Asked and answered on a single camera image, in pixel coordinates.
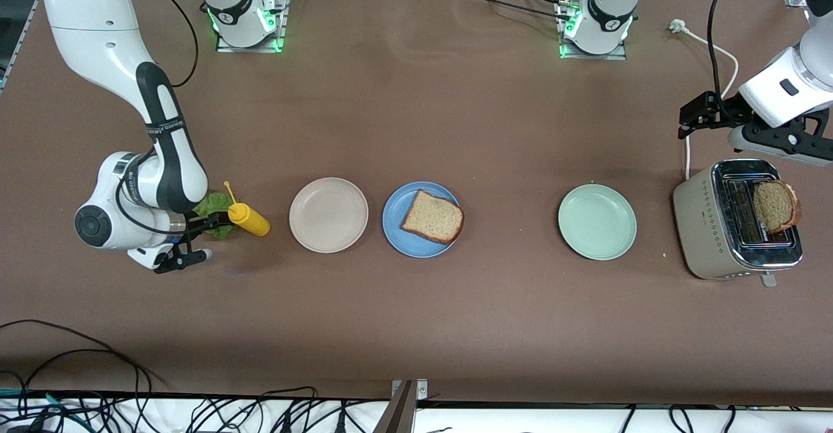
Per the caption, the green lettuce leaf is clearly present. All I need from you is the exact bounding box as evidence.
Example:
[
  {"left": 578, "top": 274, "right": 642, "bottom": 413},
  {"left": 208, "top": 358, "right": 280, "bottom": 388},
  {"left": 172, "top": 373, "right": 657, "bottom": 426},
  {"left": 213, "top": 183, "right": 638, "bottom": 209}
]
[{"left": 193, "top": 192, "right": 239, "bottom": 241}]

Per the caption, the yellow squeeze bottle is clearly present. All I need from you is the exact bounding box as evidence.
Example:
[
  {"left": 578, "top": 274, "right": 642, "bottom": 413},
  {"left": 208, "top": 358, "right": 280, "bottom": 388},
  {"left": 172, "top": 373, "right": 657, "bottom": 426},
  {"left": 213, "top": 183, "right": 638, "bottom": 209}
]
[{"left": 223, "top": 181, "right": 271, "bottom": 237}]

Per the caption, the brown bread slice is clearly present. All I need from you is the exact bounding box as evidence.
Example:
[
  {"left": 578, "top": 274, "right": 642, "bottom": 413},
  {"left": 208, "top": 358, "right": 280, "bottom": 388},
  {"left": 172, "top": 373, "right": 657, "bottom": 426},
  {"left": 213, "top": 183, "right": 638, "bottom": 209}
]
[
  {"left": 753, "top": 181, "right": 802, "bottom": 234},
  {"left": 400, "top": 189, "right": 465, "bottom": 245}
]

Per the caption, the beige plate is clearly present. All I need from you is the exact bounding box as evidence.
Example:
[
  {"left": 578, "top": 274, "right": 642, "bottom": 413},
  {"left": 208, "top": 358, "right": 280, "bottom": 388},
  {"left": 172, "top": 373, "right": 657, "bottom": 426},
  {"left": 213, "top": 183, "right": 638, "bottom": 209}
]
[{"left": 289, "top": 177, "right": 369, "bottom": 254}]

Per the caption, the pale green plate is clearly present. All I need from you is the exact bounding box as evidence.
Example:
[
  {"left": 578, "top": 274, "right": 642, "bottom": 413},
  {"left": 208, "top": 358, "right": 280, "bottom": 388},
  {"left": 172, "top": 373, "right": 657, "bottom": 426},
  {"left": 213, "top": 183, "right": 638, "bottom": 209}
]
[{"left": 558, "top": 184, "right": 638, "bottom": 261}]

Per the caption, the blue plate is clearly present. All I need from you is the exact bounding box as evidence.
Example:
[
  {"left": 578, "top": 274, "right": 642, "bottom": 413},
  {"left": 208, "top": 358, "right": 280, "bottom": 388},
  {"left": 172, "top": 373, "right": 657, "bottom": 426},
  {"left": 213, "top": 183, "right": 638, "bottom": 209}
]
[{"left": 382, "top": 181, "right": 463, "bottom": 258}]

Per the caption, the beige chrome toaster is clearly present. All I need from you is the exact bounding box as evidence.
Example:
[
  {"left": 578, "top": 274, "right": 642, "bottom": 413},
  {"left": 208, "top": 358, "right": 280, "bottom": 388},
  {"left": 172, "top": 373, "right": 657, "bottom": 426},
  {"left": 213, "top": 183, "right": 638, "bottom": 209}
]
[{"left": 672, "top": 158, "right": 804, "bottom": 288}]

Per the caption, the white toaster power cord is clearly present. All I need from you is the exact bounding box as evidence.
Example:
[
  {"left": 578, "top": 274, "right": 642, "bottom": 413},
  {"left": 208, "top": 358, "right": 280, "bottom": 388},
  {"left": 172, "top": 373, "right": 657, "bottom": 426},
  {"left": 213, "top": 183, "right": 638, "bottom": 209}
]
[{"left": 669, "top": 20, "right": 740, "bottom": 180}]

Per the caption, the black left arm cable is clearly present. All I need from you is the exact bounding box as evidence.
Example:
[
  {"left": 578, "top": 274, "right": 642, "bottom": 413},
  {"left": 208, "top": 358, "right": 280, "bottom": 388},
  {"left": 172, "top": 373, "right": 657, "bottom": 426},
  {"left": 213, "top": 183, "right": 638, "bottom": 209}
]
[{"left": 708, "top": 0, "right": 741, "bottom": 105}]

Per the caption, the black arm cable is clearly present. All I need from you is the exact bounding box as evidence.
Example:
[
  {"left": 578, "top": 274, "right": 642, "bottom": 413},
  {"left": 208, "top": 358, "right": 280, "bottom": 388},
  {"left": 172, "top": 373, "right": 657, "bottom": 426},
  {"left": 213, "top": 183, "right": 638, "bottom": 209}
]
[
  {"left": 117, "top": 0, "right": 199, "bottom": 235},
  {"left": 708, "top": 0, "right": 741, "bottom": 105}
]

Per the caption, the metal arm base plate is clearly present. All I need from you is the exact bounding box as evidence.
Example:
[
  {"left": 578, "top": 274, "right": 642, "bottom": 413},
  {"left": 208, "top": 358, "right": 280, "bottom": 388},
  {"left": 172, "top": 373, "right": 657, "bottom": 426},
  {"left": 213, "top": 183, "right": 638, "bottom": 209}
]
[
  {"left": 555, "top": 0, "right": 629, "bottom": 61},
  {"left": 215, "top": 0, "right": 288, "bottom": 53}
]

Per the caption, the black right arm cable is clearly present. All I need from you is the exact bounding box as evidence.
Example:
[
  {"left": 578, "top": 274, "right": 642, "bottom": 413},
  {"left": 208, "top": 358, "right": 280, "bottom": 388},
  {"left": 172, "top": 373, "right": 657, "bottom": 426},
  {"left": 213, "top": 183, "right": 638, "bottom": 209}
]
[{"left": 117, "top": 0, "right": 199, "bottom": 235}]

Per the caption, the long black looped cable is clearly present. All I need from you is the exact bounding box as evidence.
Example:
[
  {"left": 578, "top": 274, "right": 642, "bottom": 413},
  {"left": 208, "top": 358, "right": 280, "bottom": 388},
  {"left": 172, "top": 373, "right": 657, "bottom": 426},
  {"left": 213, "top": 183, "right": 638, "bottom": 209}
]
[{"left": 0, "top": 319, "right": 167, "bottom": 398}]

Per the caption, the black cable on table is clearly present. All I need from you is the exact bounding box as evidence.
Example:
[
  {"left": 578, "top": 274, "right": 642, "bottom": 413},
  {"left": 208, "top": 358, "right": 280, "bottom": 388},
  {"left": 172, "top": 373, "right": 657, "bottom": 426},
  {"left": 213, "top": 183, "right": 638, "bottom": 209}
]
[{"left": 463, "top": 0, "right": 575, "bottom": 22}]

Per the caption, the aluminium frame rail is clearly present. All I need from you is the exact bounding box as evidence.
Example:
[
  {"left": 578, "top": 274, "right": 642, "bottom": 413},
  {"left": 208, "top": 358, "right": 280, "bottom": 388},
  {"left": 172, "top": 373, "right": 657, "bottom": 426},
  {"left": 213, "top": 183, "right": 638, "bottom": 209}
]
[{"left": 16, "top": 0, "right": 41, "bottom": 46}]

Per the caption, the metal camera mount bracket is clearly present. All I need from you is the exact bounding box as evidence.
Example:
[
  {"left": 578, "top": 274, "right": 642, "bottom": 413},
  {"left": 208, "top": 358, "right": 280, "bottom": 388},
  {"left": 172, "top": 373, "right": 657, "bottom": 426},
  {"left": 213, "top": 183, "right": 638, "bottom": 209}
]
[{"left": 374, "top": 379, "right": 430, "bottom": 433}]

